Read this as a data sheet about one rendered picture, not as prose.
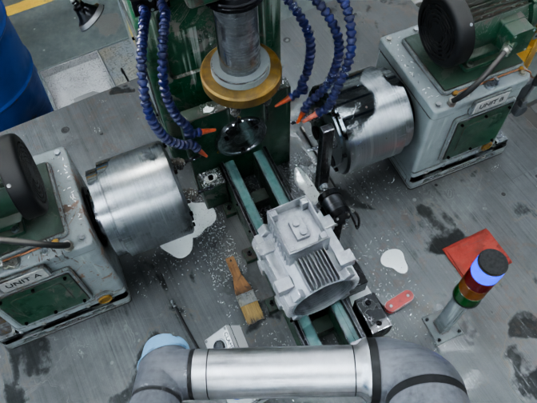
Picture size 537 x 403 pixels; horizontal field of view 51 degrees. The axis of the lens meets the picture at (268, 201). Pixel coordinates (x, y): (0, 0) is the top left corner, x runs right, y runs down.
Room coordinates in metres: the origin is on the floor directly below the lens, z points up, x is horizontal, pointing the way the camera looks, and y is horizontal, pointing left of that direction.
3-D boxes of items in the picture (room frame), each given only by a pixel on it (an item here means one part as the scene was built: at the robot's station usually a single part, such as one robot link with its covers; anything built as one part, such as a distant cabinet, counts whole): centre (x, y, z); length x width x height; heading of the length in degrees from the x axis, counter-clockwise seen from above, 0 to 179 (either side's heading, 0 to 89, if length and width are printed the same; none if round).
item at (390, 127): (0.95, -0.28, 1.04); 0.41 x 0.25 x 0.25; 111
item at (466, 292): (0.43, -0.44, 1.10); 0.06 x 0.06 x 0.04
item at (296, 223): (0.58, -0.06, 1.11); 0.12 x 0.11 x 0.07; 22
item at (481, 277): (0.43, -0.44, 1.19); 0.06 x 0.06 x 0.04
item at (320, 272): (0.54, -0.08, 1.01); 0.20 x 0.19 x 0.19; 22
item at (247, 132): (0.92, 0.06, 1.01); 0.15 x 0.02 x 0.15; 111
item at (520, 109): (0.99, -0.69, 1.07); 0.08 x 0.07 x 0.20; 21
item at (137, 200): (0.71, 0.36, 1.04); 0.37 x 0.25 x 0.25; 111
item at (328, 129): (0.76, -0.14, 1.12); 0.04 x 0.03 x 0.26; 21
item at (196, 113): (0.98, 0.09, 0.97); 0.30 x 0.11 x 0.34; 111
